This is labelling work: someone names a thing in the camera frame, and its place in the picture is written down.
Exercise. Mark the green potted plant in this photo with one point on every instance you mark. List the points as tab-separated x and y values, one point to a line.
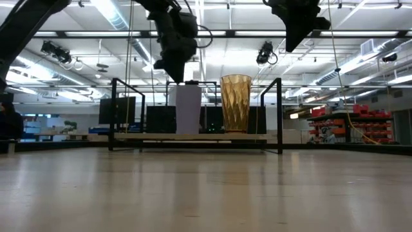
70	126

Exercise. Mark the black overhead beam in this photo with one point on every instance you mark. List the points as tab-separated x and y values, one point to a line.
230	33

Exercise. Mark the rack with red bins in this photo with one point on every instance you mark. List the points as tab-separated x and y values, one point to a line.
370	114

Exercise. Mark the black ceiling dome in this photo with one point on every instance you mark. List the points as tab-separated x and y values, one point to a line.
389	57

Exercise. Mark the black ceiling spotlight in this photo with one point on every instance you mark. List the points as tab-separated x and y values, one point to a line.
265	53
56	51

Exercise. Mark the black metal table frame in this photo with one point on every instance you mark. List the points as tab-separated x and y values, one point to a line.
354	149

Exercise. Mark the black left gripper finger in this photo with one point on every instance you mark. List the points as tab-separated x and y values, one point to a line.
172	72
181	71

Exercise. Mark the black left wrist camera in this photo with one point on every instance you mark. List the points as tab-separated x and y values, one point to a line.
188	24

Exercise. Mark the black box behind table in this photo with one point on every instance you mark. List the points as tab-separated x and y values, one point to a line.
161	119

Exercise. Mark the silver air duct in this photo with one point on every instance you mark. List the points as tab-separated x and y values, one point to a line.
112	16
328	77

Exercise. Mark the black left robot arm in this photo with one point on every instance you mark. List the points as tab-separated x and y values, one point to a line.
19	25

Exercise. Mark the black monitor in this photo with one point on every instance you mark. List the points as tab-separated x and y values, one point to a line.
124	111

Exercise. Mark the lavender plastic cup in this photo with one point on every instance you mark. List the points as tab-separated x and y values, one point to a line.
188	109

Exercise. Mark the tall amber faceted tumbler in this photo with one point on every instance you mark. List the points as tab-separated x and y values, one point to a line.
236	103

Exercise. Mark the person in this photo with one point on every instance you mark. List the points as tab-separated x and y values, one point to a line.
11	124

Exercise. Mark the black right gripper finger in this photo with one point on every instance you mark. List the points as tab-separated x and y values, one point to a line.
293	35

